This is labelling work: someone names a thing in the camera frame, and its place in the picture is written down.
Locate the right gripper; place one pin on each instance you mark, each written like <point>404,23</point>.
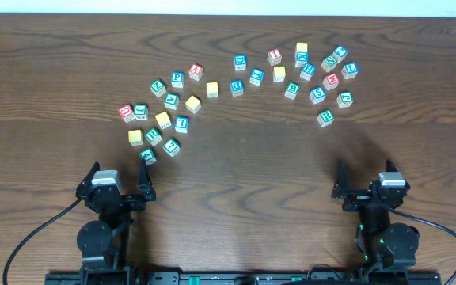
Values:
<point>366,199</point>

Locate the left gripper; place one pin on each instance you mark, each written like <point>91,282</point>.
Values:
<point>117,198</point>

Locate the yellow O block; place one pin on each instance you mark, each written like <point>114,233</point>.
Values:
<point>193,104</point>

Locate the yellow C block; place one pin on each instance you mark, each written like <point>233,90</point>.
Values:
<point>279,73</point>

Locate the green r block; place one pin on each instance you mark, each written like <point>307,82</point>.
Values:
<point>325,118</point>
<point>153,136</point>

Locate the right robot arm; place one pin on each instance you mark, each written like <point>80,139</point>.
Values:
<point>387,245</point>

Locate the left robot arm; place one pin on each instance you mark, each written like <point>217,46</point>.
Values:
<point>103,242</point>

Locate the green 4 block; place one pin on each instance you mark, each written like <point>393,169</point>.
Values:
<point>148,156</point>

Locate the yellow block lower left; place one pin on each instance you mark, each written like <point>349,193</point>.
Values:
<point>135,137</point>

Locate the green 7 block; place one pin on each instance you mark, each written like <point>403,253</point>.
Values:
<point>171,147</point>

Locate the red U block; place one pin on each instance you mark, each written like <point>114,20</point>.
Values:
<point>126,112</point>

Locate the green J block left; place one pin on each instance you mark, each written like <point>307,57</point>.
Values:
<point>141,111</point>

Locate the yellow K block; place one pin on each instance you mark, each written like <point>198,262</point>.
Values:
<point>163,120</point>

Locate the blue 5 block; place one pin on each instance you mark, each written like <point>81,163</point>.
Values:
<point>317,95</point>

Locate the green V block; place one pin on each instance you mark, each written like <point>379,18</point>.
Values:
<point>171,101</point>

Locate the red W block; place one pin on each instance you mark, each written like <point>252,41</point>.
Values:
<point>331,81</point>

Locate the green Z block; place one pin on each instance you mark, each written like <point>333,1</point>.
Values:
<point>158,87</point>

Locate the green B block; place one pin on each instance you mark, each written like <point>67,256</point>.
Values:
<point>292,90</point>

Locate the green N block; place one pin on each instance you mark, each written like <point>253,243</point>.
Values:
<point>329,63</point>

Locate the blue P block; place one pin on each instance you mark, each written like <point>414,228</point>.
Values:
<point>177,79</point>

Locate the blue H block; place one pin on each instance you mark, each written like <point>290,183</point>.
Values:
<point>307,71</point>

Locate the blue 2 block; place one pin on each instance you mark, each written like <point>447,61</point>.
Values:
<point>340,53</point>

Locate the yellow S block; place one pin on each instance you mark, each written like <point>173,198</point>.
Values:
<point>212,89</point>

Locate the blue X block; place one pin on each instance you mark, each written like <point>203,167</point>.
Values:
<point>301,58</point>

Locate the red A block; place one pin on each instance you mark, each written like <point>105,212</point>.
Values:
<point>196,71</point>

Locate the yellow block top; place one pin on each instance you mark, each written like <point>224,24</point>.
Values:
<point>301,47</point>

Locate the red I block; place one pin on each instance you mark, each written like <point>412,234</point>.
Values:
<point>274,57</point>

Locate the blue D block lower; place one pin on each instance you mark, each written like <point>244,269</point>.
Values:
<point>237,88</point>

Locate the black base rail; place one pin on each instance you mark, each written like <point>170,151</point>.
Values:
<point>267,278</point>

